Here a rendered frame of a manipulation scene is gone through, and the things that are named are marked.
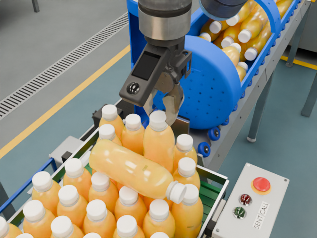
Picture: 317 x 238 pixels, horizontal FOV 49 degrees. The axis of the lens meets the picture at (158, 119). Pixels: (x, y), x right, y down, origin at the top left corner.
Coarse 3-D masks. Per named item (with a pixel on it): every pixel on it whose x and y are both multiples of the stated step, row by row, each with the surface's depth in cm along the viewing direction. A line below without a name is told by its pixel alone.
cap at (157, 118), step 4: (152, 112) 75; (156, 112) 75; (160, 112) 75; (164, 112) 75; (152, 116) 74; (156, 116) 74; (160, 116) 74; (164, 116) 74; (152, 120) 73; (156, 120) 73; (160, 120) 73; (164, 120) 73; (152, 124) 74; (156, 124) 73; (160, 124) 73; (164, 124) 74
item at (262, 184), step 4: (256, 180) 76; (260, 180) 76; (264, 180) 76; (256, 184) 75; (260, 184) 75; (264, 184) 75; (268, 184) 75; (256, 188) 74; (260, 188) 74; (264, 188) 74; (268, 188) 74
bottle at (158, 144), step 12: (144, 132) 77; (156, 132) 75; (168, 132) 76; (144, 144) 78; (156, 144) 75; (168, 144) 76; (144, 156) 81; (156, 156) 77; (168, 156) 79; (168, 168) 82
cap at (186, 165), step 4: (180, 160) 80; (184, 160) 80; (188, 160) 80; (192, 160) 80; (180, 164) 79; (184, 164) 79; (188, 164) 79; (192, 164) 79; (180, 168) 78; (184, 168) 78; (188, 168) 78; (192, 168) 78; (180, 172) 80; (184, 172) 78; (188, 172) 78; (192, 172) 79
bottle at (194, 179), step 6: (174, 174) 82; (180, 174) 80; (192, 174) 80; (198, 174) 82; (174, 180) 81; (180, 180) 80; (186, 180) 80; (192, 180) 80; (198, 180) 82; (198, 186) 82
